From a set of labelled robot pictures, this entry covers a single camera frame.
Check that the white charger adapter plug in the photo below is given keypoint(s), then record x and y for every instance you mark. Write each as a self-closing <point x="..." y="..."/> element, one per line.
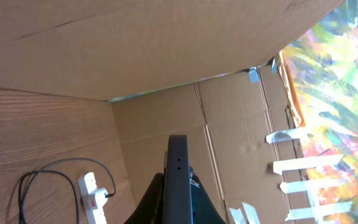
<point x="97" y="199"/>

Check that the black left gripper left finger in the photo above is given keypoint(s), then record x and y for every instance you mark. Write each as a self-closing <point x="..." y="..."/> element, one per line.
<point x="150" y="207"/>

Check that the white power strip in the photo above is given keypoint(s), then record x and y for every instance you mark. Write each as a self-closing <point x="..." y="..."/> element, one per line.
<point x="87" y="184"/>

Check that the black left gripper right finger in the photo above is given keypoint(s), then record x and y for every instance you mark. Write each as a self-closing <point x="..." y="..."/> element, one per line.
<point x="204" y="211"/>

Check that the cardboard side panel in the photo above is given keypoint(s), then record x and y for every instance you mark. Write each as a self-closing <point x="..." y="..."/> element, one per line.
<point x="226" y="121"/>

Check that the Samsung Galaxy smartphone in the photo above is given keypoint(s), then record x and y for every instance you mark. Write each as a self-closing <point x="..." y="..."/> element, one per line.
<point x="177" y="204"/>

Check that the cardboard back panel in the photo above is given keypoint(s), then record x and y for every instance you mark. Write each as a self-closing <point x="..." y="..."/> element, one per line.
<point x="104" y="49"/>

